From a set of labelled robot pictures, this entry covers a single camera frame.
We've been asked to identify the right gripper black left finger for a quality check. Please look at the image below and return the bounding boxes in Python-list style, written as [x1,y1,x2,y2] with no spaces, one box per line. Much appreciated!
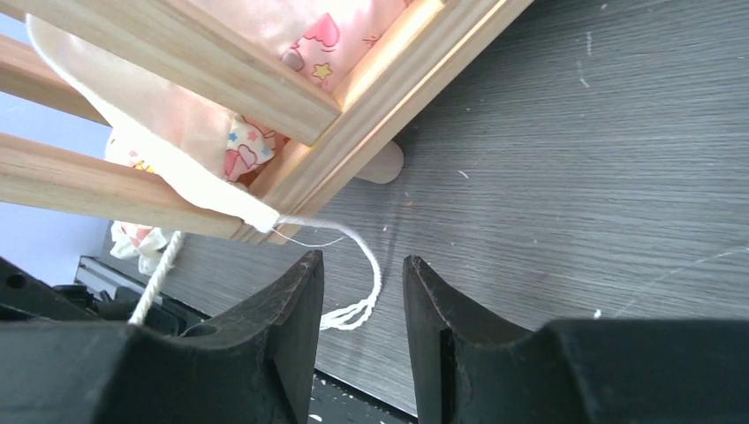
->
[1,251,324,423]

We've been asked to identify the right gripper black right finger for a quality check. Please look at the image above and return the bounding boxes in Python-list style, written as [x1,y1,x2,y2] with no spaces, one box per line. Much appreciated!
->
[403,255,748,423]

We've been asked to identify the wooden slatted pet bed frame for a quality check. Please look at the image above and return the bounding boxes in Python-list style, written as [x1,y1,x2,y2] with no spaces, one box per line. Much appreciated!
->
[1,0,527,242]

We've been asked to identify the pink printed cushion with ties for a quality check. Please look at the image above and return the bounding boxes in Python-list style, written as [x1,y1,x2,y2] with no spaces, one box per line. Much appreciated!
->
[26,0,413,332]

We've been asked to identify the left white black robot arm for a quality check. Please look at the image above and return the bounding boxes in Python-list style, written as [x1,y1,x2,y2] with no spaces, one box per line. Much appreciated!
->
[1,259,140,322]

